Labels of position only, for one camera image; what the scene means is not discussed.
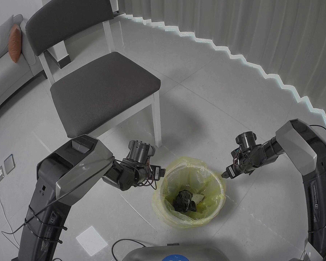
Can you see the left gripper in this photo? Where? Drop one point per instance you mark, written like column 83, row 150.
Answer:
column 159, row 173

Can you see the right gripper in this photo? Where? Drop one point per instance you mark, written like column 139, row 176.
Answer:
column 236, row 170

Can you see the yellow plastic bag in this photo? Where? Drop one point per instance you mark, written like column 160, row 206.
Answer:
column 190, row 173

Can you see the black plastic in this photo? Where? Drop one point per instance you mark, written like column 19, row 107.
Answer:
column 183, row 200

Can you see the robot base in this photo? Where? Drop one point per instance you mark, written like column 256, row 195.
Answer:
column 179, row 253

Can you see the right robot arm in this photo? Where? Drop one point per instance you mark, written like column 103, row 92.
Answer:
column 293, row 143

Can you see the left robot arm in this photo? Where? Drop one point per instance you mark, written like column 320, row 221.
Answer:
column 78, row 162

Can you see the white trash bin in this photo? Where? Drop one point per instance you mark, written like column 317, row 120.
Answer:
column 222, row 190

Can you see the dark grey white-legged chair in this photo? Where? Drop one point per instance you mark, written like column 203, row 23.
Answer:
column 103, row 91

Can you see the beige curtain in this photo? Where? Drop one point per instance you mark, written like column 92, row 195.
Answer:
column 247, row 23

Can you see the grey sofa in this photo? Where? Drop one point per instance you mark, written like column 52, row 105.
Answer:
column 2, row 77

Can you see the orange cushion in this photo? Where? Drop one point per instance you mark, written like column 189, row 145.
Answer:
column 15, row 43

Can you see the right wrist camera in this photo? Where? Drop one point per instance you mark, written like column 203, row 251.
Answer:
column 237, row 155

